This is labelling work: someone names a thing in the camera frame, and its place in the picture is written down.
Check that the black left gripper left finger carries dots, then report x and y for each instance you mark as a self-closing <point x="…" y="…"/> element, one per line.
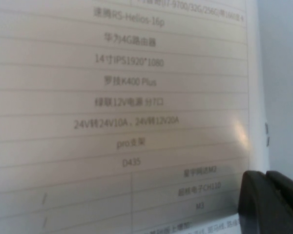
<point x="252" y="202"/>

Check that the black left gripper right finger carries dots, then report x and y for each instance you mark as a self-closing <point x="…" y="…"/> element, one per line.
<point x="290" y="204"/>

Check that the white product catalog book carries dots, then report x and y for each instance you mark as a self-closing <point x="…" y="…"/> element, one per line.
<point x="112" y="97"/>

